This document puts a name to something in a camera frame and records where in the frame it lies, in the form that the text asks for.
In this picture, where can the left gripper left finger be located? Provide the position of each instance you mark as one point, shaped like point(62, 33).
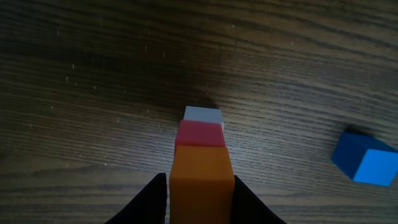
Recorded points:
point(146, 205)

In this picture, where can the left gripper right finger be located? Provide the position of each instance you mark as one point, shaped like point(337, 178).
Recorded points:
point(248, 208)

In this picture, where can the orange cube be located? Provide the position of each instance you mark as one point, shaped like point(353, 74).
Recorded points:
point(202, 183)

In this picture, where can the red cube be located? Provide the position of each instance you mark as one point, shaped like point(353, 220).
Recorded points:
point(200, 133)

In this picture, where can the white cube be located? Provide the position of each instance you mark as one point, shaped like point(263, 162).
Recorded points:
point(203, 114)

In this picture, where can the blue cube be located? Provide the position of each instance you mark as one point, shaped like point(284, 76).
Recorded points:
point(370, 161)

